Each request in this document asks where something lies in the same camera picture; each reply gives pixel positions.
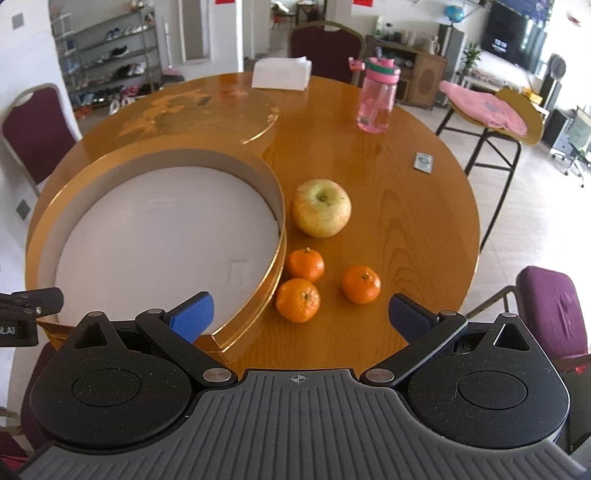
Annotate mesh office chair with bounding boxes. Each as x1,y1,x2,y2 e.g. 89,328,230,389
551,106,591,186

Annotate pink cloth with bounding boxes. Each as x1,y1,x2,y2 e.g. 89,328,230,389
438,80,530,137

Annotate pink water bottle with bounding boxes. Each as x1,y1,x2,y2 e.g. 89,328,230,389
348,56,400,135

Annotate round gold box lid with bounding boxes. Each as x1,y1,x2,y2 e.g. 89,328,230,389
115,74,281,149

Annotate black standing fan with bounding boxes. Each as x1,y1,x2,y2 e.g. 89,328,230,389
539,54,568,112

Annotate metal shoe rack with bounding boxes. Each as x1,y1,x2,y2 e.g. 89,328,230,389
50,7,163,112

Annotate round gold box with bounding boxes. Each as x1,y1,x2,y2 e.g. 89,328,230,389
25,135,288,356

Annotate rows of shoes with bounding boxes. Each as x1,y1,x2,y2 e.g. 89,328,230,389
60,23,157,117

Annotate wooden cabinet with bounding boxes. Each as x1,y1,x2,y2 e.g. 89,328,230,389
364,34,448,112

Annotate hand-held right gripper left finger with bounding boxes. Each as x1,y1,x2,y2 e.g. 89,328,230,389
71,292,234,387

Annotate orange tangerine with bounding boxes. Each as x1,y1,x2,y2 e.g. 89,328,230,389
276,278,321,323
285,248,326,283
341,265,382,305

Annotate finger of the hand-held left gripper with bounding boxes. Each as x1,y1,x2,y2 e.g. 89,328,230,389
0,287,64,320

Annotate round wooden desktop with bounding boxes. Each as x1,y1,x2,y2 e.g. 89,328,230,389
25,71,482,376

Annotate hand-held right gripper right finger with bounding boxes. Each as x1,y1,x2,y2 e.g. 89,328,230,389
362,293,532,387

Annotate grey tower speaker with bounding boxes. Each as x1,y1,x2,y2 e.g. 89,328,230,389
437,23,468,75

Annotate green potted plant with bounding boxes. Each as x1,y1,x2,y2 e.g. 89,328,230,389
462,42,484,77

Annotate purple armchair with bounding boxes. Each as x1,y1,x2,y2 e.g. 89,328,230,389
466,265,591,372

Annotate yellow-red apple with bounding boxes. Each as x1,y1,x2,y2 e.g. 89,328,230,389
290,178,352,239

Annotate wall television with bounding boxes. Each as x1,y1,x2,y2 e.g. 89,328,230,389
480,0,553,73

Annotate round wooden stool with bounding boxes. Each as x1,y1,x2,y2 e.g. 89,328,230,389
435,87,551,186

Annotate white napkin stack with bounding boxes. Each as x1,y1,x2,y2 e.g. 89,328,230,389
250,56,313,92

